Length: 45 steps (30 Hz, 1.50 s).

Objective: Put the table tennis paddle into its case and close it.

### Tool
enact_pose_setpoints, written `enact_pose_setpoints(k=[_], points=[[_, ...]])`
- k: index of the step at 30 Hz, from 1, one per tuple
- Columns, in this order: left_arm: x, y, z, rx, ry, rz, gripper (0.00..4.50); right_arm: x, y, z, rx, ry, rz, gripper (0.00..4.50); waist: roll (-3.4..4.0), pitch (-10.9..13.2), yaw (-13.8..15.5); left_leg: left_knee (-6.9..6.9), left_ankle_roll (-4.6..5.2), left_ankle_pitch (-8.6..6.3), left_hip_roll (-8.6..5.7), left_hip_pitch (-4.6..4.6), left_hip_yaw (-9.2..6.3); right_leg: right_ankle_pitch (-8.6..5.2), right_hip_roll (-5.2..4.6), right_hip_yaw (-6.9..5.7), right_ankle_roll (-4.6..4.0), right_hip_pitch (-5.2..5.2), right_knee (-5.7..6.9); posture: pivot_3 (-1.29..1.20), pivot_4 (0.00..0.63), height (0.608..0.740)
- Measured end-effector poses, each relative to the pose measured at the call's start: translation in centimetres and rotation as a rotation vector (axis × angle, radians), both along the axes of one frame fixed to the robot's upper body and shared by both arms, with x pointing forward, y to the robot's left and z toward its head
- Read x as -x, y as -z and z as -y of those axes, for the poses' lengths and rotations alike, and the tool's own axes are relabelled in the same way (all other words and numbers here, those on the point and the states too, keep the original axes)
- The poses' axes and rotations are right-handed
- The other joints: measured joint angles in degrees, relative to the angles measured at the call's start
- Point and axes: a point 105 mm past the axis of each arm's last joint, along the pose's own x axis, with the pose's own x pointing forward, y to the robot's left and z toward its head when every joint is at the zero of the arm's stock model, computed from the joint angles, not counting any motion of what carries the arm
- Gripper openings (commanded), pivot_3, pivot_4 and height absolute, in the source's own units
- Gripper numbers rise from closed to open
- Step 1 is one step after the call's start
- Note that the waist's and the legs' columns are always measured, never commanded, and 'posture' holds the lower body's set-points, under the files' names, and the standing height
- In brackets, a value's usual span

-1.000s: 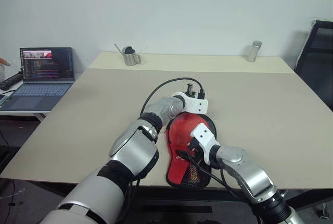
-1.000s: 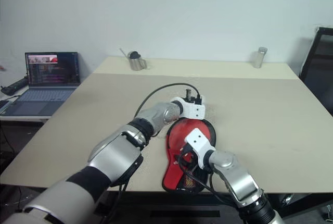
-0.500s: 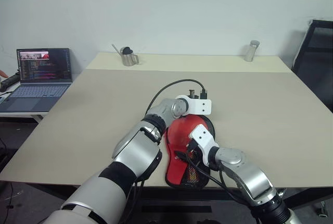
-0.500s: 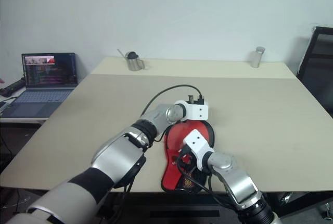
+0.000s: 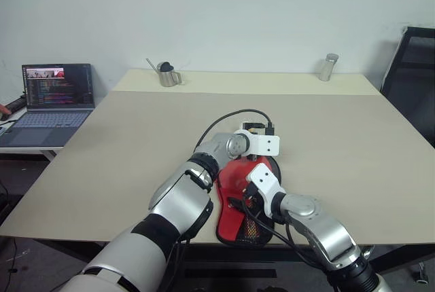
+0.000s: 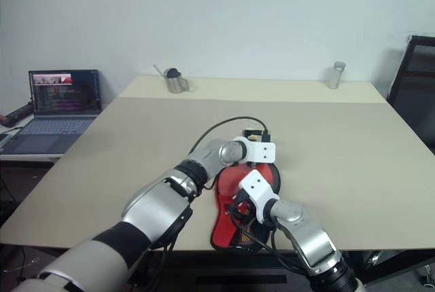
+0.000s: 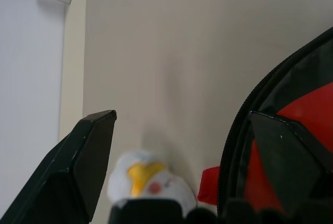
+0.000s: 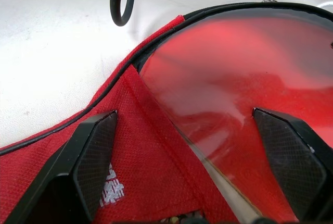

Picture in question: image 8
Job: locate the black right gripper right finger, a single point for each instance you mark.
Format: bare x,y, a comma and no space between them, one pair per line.
296,166

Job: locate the red and black zip pouch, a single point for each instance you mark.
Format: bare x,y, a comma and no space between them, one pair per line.
145,156

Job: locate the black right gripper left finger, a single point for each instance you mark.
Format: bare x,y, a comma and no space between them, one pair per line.
78,172

